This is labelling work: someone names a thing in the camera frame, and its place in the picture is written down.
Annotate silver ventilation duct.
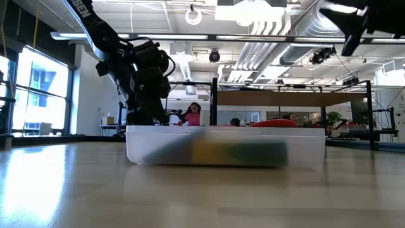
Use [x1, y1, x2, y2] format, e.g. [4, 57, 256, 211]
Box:
[280, 9, 328, 66]

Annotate black ceiling spotlight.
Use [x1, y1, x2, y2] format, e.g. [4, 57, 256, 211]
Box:
[309, 46, 337, 66]

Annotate black monitor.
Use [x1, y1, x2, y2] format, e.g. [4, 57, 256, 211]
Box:
[350, 101, 370, 126]

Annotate wooden raised shelf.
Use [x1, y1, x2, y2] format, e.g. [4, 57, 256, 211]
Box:
[210, 77, 377, 151]

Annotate green potted plant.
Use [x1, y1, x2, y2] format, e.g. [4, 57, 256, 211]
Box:
[325, 111, 343, 128]

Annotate translucent pencil box pink lid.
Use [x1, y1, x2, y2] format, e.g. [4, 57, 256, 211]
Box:
[125, 125, 327, 168]

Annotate red grey-lined scissors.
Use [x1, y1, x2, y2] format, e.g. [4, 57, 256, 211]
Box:
[249, 119, 298, 128]

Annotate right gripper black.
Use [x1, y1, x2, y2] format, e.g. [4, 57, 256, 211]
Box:
[319, 0, 405, 57]

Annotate large window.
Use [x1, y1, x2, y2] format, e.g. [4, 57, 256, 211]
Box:
[0, 46, 70, 137]

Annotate white ring lamp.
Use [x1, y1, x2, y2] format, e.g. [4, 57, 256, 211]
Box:
[185, 8, 203, 26]

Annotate black overhead crossbar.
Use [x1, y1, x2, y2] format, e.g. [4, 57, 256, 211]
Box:
[50, 31, 405, 45]

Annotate background robot stand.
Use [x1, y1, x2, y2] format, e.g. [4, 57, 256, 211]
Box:
[371, 106, 400, 137]

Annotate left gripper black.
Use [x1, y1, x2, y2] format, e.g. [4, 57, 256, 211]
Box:
[126, 65, 172, 127]

